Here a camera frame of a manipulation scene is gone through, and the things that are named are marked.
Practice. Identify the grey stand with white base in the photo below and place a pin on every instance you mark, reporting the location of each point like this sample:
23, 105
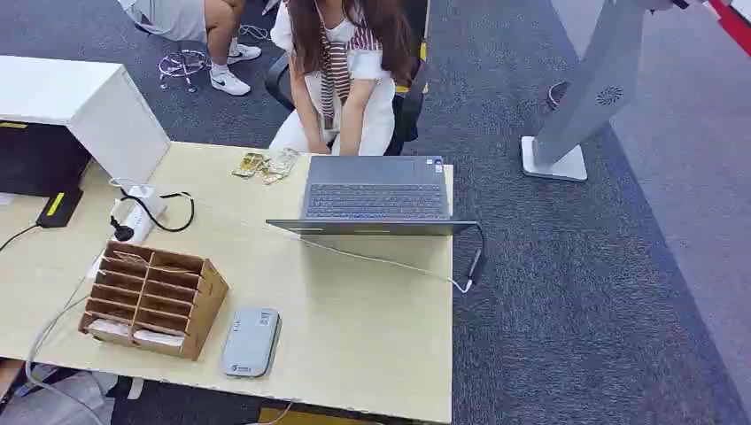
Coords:
592, 82

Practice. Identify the seated person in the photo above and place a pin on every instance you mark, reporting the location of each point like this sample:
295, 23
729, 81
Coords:
364, 64

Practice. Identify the black box under cabinet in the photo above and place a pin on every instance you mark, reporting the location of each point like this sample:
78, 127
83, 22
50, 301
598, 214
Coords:
35, 158

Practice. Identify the pale printed card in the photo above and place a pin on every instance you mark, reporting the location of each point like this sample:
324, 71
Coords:
286, 159

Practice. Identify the red strip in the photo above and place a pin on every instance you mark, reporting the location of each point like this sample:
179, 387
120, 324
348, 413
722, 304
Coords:
733, 23

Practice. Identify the white card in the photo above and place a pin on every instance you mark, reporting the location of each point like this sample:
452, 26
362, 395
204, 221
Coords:
108, 328
158, 338

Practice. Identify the black office chair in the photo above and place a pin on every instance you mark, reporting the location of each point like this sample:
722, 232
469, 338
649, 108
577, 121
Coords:
411, 114

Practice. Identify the person with white sneakers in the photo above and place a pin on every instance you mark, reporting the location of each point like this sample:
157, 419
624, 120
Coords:
176, 17

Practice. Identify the grey flat card reader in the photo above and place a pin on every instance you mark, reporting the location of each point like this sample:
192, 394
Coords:
250, 343

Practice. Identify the white cabinet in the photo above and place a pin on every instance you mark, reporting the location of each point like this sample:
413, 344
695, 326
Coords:
88, 100

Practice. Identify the grey bag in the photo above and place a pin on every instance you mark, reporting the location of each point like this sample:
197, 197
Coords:
53, 405

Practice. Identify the chrome star chair base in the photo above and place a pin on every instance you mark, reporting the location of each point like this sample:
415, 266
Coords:
183, 63

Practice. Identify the grey laptop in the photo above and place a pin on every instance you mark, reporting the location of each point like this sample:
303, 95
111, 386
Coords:
375, 196

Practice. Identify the black power brick yellow label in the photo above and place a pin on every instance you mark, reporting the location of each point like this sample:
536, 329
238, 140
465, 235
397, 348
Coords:
60, 208

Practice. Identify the small gold card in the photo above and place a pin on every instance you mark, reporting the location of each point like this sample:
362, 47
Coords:
271, 175

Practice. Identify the white power strip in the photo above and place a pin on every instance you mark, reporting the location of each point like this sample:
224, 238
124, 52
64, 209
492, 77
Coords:
141, 214

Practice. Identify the black round floor object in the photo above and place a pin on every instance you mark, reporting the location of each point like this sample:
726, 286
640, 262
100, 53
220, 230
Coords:
554, 94

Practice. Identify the wooden card sorting box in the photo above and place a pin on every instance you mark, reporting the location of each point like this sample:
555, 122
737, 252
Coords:
202, 305

